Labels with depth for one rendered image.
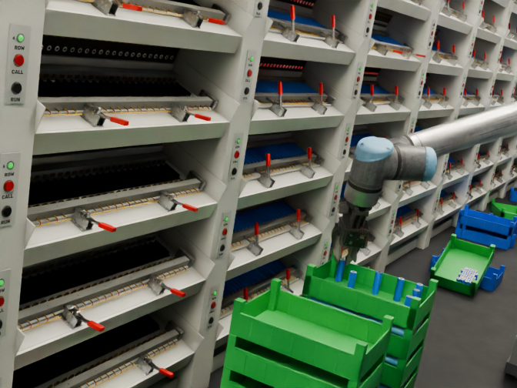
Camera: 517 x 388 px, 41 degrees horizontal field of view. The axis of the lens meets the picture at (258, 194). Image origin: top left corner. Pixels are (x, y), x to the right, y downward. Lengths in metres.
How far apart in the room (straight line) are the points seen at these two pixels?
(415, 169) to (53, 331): 0.96
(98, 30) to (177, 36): 0.23
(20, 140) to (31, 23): 0.19
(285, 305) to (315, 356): 0.26
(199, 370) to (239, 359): 0.37
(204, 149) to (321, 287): 0.46
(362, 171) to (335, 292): 0.31
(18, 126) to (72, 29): 0.19
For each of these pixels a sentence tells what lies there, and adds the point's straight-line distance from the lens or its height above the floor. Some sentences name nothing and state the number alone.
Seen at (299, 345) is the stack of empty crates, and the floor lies 0.35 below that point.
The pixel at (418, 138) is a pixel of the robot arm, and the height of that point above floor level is 0.75.
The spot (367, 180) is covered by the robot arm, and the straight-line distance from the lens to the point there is 1.78.
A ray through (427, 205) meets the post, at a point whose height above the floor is 0.23.
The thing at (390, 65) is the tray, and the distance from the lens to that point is 2.64.
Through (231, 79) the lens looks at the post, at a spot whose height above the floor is 0.84.
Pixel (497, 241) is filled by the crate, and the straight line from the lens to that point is 4.15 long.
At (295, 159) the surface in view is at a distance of 2.18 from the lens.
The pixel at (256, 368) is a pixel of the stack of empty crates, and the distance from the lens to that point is 1.54.
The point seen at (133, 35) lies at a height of 0.92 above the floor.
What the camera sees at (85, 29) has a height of 0.92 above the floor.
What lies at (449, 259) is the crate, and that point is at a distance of 3.37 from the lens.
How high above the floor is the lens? 0.96
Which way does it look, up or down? 13 degrees down
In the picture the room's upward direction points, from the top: 9 degrees clockwise
